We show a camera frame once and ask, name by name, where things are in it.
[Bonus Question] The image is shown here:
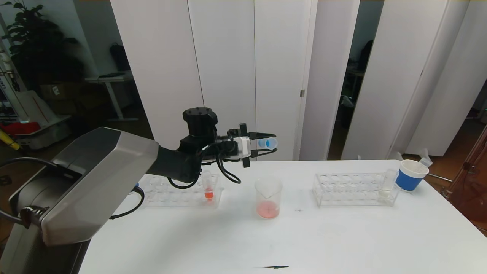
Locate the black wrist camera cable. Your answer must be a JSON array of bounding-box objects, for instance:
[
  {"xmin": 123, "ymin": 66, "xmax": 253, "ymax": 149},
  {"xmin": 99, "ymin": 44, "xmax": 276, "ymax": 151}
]
[{"xmin": 216, "ymin": 129, "xmax": 242, "ymax": 185}]

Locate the white machine housing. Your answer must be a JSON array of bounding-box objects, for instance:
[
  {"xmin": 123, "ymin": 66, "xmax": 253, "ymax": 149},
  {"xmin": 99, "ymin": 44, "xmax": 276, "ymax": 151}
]
[{"xmin": 15, "ymin": 91, "xmax": 72, "ymax": 150}]

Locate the clear plastic test tube rack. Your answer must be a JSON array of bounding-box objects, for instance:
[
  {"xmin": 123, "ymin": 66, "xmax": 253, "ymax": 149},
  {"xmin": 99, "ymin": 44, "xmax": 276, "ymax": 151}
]
[
  {"xmin": 312, "ymin": 173, "xmax": 400, "ymax": 207},
  {"xmin": 129, "ymin": 174, "xmax": 224, "ymax": 208}
]

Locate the yellow handled tool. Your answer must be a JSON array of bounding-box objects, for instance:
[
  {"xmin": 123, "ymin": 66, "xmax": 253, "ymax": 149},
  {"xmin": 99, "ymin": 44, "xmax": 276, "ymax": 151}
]
[{"xmin": 0, "ymin": 129, "xmax": 21, "ymax": 151}]

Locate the dark green potted plant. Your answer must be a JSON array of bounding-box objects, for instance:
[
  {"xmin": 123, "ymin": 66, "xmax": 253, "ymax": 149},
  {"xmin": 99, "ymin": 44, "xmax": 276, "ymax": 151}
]
[{"xmin": 0, "ymin": 0, "xmax": 86, "ymax": 94}]

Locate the graduated clear plastic test tube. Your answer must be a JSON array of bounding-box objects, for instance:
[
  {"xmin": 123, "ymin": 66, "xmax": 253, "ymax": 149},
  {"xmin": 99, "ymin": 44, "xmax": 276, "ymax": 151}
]
[{"xmin": 419, "ymin": 148, "xmax": 433, "ymax": 170}]

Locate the test tube with pale liquid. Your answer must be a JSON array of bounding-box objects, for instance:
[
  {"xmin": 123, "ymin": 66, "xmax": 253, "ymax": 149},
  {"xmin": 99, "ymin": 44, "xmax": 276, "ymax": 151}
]
[{"xmin": 379, "ymin": 169, "xmax": 397, "ymax": 199}]

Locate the white office desk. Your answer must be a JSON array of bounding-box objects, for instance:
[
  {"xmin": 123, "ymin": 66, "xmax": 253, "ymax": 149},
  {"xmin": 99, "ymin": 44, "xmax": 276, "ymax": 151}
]
[{"xmin": 85, "ymin": 71, "xmax": 139, "ymax": 121}]

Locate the dark arm cable loop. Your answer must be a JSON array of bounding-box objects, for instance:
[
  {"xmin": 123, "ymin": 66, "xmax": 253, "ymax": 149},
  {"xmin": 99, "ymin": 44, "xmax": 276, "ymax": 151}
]
[{"xmin": 110, "ymin": 186, "xmax": 145, "ymax": 220}]

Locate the test tube with red liquid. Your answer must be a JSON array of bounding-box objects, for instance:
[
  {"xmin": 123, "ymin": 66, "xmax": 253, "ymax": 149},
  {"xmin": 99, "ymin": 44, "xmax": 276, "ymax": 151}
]
[{"xmin": 201, "ymin": 170, "xmax": 215, "ymax": 201}]

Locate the clear glass beaker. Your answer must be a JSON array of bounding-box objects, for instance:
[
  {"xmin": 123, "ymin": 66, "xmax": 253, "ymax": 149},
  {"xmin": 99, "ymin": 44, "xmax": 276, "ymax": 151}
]
[{"xmin": 255, "ymin": 176, "xmax": 283, "ymax": 219}]

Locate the black backpack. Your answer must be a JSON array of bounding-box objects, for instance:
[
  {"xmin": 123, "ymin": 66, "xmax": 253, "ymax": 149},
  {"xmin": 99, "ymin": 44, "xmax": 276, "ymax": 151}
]
[{"xmin": 109, "ymin": 42, "xmax": 131, "ymax": 72}]

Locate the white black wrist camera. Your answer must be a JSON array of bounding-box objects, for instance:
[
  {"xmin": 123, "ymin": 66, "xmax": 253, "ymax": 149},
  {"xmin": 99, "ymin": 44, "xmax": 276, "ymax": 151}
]
[{"xmin": 234, "ymin": 136, "xmax": 252, "ymax": 159}]

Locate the brown cardboard box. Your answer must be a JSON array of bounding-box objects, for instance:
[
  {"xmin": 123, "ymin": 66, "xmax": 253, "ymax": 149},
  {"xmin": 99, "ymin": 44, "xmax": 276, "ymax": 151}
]
[{"xmin": 40, "ymin": 81, "xmax": 111, "ymax": 114}]

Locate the metal light stand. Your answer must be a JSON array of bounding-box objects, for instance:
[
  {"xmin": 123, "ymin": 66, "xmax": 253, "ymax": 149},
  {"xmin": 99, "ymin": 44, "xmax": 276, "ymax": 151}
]
[{"xmin": 425, "ymin": 124, "xmax": 487, "ymax": 198}]

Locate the thick black shoulder cable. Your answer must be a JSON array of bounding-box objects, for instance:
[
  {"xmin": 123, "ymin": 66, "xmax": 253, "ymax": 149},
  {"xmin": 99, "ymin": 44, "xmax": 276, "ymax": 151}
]
[{"xmin": 0, "ymin": 157, "xmax": 82, "ymax": 227}]

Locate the white printed column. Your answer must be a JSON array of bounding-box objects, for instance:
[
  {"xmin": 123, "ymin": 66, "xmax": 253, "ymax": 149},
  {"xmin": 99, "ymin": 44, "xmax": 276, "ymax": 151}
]
[{"xmin": 0, "ymin": 13, "xmax": 31, "ymax": 123}]

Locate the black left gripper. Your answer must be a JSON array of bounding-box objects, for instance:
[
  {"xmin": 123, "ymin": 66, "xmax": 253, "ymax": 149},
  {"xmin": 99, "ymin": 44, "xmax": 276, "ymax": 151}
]
[{"xmin": 217, "ymin": 123, "xmax": 278, "ymax": 168}]

